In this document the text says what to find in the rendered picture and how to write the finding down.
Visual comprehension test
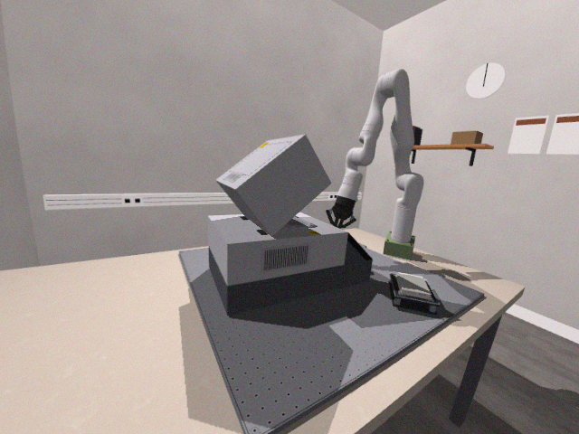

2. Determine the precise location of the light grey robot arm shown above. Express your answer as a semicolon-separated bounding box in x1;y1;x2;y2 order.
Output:
337;69;424;242

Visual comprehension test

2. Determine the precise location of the light grey benchtop lab instrument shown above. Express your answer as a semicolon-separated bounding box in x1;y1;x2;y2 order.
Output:
208;135;373;316

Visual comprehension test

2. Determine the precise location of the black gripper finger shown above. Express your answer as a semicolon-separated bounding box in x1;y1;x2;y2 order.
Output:
337;212;356;229
326;209;340;227

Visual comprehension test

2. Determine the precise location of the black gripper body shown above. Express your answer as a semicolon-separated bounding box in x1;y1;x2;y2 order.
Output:
332;196;356;220

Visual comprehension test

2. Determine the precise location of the white microplate with grey wells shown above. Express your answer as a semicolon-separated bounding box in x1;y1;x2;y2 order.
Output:
395;272;432;299

